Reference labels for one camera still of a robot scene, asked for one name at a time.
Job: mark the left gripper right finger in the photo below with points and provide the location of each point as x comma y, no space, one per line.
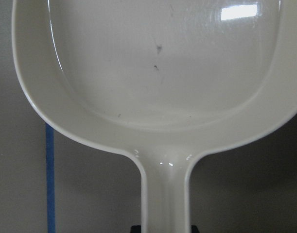
194,229

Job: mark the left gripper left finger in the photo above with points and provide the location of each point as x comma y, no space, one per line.
135,229

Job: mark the beige plastic dustpan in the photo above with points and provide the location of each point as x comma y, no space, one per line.
162,82

